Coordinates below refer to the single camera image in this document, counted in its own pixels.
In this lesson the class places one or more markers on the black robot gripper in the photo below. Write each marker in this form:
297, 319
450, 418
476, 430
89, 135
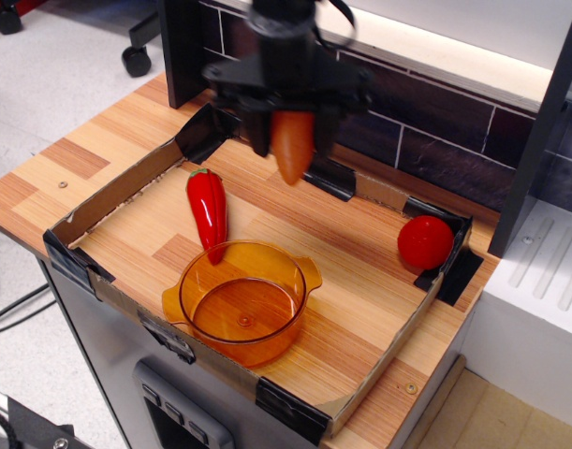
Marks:
291, 75

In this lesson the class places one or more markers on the orange toy carrot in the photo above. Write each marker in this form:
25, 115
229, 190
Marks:
292, 143

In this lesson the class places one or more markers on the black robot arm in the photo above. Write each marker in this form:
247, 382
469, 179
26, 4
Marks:
287, 20

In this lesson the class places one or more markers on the orange transparent plastic pot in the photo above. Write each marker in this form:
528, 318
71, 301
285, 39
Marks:
250, 306

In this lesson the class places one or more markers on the red toy chili pepper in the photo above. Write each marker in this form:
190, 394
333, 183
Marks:
208, 202

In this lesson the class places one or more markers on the black office chair base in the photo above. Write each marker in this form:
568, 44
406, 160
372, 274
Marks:
135, 57

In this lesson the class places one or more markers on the red toy tomato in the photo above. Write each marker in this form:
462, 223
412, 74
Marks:
425, 242

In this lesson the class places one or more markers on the grey toy oven door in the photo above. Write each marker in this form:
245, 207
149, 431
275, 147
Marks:
178, 421

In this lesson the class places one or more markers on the white toy sink drainer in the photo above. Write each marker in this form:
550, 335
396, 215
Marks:
521, 335

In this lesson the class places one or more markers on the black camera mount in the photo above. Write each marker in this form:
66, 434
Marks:
20, 427

